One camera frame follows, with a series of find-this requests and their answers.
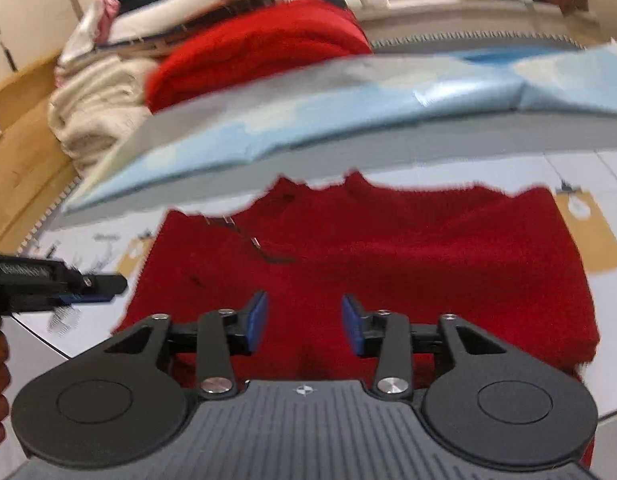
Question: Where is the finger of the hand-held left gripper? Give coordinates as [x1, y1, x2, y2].
[61, 274, 128, 306]

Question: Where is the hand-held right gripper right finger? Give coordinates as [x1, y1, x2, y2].
[341, 294, 509, 397]

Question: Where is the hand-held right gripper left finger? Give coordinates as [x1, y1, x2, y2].
[106, 290, 269, 401]

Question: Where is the dark red knit sweater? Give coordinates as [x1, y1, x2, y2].
[113, 172, 600, 471]

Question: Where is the cream folded quilt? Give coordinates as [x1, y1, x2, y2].
[47, 55, 159, 173]

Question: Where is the light blue folded sheet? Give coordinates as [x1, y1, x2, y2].
[63, 45, 617, 216]

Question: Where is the white wardrobe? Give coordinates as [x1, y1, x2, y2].
[0, 0, 114, 101]

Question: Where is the pink cloth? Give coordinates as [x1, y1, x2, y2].
[96, 0, 122, 43]

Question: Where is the red folded blanket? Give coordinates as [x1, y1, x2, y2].
[144, 0, 374, 113]

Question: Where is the stack of cream folded blankets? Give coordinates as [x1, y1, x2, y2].
[58, 0, 309, 68]

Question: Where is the grey mattress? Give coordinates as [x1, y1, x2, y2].
[368, 22, 594, 56]

